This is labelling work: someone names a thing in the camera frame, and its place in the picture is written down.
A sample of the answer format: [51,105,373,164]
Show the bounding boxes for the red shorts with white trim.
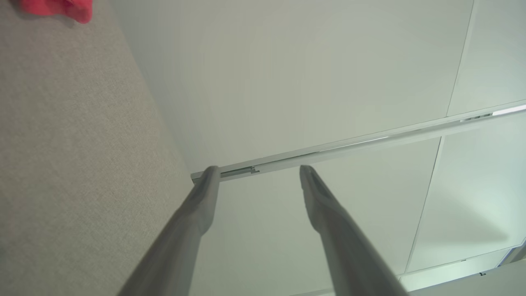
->
[18,0,94,24]

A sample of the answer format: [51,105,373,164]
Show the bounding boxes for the silver metal wall rail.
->
[190,100,526,184]

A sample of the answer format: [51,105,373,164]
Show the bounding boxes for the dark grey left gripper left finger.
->
[117,166,221,296]

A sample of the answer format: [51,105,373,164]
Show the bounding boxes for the grey fabric sofa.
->
[0,0,198,296]

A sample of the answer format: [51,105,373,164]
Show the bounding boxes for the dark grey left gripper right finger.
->
[299,165,409,296]

